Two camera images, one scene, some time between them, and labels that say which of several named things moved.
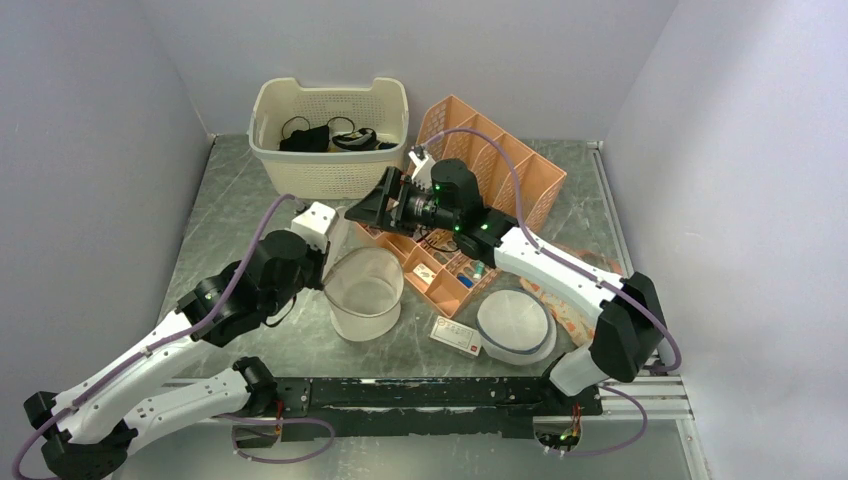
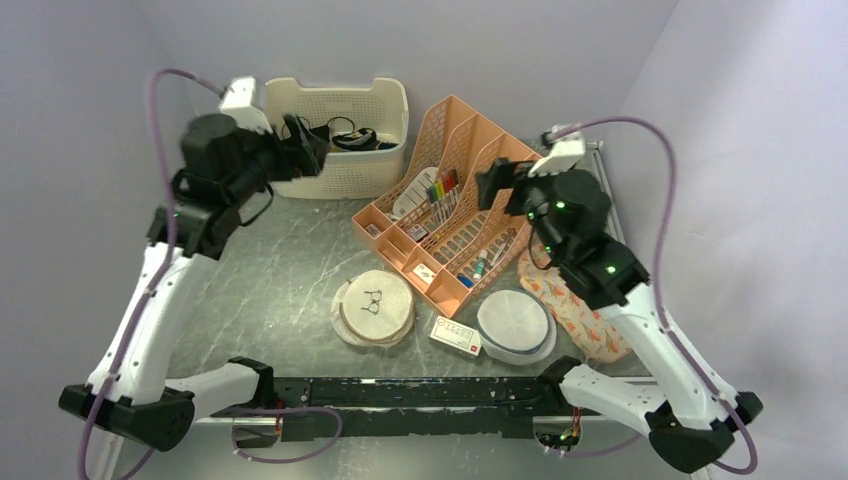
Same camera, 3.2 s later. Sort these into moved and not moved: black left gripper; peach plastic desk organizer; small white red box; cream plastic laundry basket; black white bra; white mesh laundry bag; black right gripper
Moved: black right gripper; black left gripper; white mesh laundry bag
Not moved: black white bra; peach plastic desk organizer; small white red box; cream plastic laundry basket
